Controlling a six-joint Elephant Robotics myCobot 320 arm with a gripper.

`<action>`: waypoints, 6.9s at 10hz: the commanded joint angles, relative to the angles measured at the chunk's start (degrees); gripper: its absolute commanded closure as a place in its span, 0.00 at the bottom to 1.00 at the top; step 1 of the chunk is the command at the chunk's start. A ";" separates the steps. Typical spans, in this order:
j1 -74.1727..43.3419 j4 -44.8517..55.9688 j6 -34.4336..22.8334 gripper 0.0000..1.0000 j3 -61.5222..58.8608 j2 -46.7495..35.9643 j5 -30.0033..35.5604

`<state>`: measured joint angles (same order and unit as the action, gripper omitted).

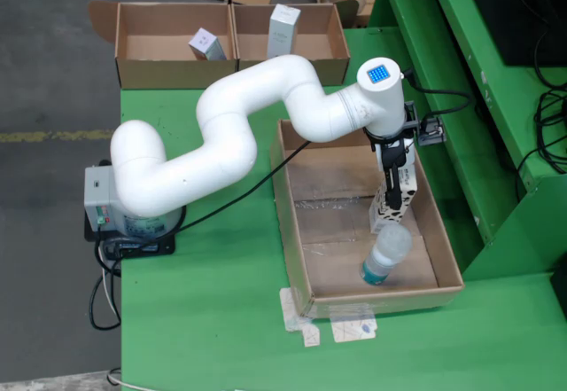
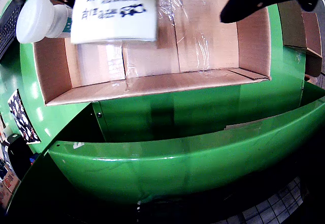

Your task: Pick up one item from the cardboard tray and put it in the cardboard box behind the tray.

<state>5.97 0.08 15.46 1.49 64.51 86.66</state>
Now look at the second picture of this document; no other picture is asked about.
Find shallow cardboard tray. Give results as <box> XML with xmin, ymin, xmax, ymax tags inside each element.
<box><xmin>32</xmin><ymin>0</ymin><xmax>272</xmax><ymax>107</ymax></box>

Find cow print carton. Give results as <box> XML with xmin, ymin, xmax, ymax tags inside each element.
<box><xmin>70</xmin><ymin>0</ymin><xmax>158</xmax><ymax>45</ymax></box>

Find red print cardboard boxes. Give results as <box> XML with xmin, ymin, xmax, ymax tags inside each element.
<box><xmin>0</xmin><ymin>169</ymin><xmax>21</xmax><ymax>208</ymax></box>

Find clear bottle with teal label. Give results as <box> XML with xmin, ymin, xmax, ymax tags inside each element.
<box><xmin>15</xmin><ymin>0</ymin><xmax>75</xmax><ymax>44</ymax></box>

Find dark patterned printed card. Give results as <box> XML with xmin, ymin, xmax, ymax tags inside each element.
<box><xmin>7</xmin><ymin>89</ymin><xmax>41</xmax><ymax>145</ymax></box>

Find green metal shelf unit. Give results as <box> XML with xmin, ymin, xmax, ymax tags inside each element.
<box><xmin>5</xmin><ymin>81</ymin><xmax>325</xmax><ymax>224</ymax></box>

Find wire grid panel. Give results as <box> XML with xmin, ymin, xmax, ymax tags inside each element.
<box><xmin>236</xmin><ymin>175</ymin><xmax>309</xmax><ymax>224</ymax></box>

